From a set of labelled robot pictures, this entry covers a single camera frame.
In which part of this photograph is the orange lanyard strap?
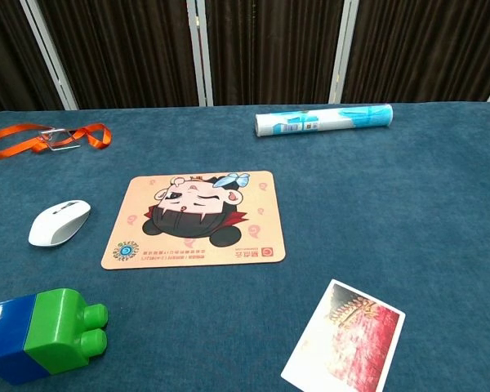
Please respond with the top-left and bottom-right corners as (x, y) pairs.
(0, 122), (113, 162)

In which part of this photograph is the white and blue rolled tube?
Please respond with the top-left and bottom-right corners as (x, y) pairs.
(254, 103), (394, 139)

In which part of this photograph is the blue felt table cover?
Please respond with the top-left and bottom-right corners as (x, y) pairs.
(0, 100), (490, 392)

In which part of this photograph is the green toy building block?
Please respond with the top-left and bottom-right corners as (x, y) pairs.
(23, 287), (109, 375)

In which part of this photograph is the cartoon character mouse pad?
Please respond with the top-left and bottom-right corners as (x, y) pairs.
(100, 170), (287, 270)

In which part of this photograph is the red and white postcard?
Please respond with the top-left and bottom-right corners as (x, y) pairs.
(280, 278), (407, 392)

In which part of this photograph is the clear plastic badge holder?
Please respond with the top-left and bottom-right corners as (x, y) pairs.
(38, 127), (82, 153)

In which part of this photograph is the blue toy building block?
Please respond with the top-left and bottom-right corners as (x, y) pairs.
(0, 293), (50, 386)

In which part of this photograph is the white computer mouse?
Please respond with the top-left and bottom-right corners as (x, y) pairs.
(27, 198), (92, 247)

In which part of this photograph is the dark curtain partition panel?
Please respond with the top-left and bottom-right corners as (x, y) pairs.
(187, 0), (359, 107)
(0, 0), (79, 118)
(330, 0), (490, 105)
(24, 0), (213, 110)

